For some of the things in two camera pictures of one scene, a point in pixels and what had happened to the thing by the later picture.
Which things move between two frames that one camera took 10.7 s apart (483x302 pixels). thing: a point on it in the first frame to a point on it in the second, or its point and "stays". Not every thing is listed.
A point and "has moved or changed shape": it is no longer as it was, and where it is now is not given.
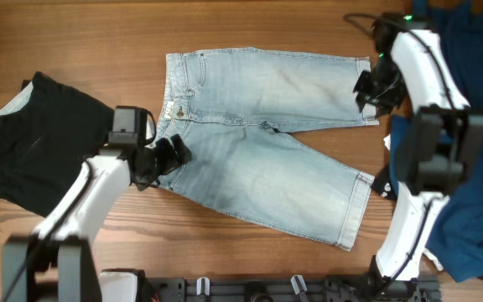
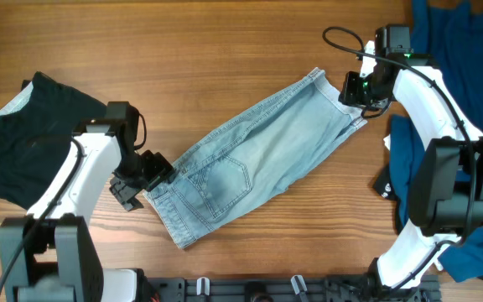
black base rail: (376, 288) stays
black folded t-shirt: (37, 143) stays
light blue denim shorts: (230, 106) has moved or changed shape
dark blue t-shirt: (470, 237) stays
